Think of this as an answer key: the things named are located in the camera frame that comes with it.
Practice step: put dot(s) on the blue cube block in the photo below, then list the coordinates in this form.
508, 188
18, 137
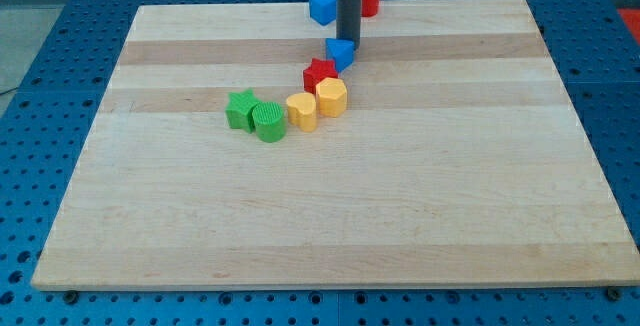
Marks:
322, 11

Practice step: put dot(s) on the yellow heart block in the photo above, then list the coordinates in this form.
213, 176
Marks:
301, 111

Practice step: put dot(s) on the blue triangle block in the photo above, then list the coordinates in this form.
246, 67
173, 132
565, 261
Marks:
340, 51

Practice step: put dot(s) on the yellow hexagon block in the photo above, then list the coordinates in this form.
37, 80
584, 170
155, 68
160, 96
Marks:
332, 97

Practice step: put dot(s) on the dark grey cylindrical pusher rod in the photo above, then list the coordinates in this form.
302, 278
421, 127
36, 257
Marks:
348, 21

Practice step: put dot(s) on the red star block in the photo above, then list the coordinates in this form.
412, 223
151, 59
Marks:
316, 72

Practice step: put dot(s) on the wooden board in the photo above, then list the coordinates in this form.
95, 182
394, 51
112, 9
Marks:
460, 161

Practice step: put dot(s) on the green star block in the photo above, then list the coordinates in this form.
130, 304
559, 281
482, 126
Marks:
239, 110

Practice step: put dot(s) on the green cylinder block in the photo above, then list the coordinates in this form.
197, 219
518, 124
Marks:
269, 122

